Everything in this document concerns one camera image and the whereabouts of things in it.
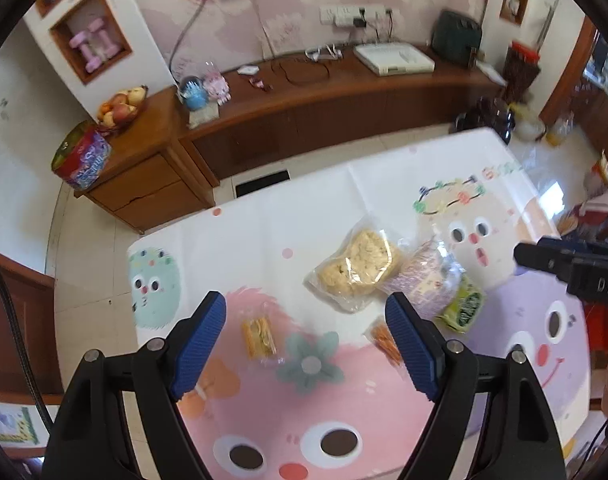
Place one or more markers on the yellow pear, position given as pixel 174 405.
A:
pixel 135 94

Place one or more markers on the cartoon printed tablecloth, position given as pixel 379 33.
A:
pixel 284 220

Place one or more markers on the small orange snack packet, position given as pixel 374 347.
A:
pixel 379 337

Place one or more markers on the white wall power strip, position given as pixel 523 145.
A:
pixel 354 15

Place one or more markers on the orange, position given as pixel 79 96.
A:
pixel 105 108

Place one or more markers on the striped wafer packet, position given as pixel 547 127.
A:
pixel 424 275

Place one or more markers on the clear rice cracker packet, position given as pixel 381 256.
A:
pixel 341 280
pixel 371 255

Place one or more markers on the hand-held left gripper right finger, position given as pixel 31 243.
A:
pixel 409 340

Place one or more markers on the colourful printed paper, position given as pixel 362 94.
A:
pixel 14 422

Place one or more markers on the wooden side cabinet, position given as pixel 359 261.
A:
pixel 139 180

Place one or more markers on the red capped jar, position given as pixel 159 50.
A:
pixel 523 75

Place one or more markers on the colourful round tin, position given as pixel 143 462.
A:
pixel 81 157

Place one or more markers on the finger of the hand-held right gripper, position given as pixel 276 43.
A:
pixel 544 260
pixel 559 243

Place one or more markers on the pink dumbbell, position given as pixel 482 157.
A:
pixel 104 35
pixel 81 47

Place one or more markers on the brown wooden cupboard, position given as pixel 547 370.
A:
pixel 594 110

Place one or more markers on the white set-top box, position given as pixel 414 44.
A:
pixel 394 57

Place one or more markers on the small green snack packet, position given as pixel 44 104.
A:
pixel 464 305

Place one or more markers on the long wooden tv cabinet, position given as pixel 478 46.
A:
pixel 334 110

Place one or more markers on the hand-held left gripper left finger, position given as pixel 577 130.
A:
pixel 199 345

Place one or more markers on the small yellow snack packet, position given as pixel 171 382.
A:
pixel 259 337

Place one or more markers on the fruit bowl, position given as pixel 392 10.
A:
pixel 116 122

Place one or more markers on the dark bag on cabinet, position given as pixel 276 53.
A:
pixel 456 40

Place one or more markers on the red apple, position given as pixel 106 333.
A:
pixel 121 111

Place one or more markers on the blue snow globe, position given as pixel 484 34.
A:
pixel 193 94

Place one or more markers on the pink toy figure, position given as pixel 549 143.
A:
pixel 218 89

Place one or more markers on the brown wooden door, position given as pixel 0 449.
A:
pixel 14 320

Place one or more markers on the small wrapped candy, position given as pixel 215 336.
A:
pixel 260 85

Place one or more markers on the yellow oil bottle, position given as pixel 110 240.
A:
pixel 559 132

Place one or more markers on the white bucket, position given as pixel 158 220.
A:
pixel 529 125

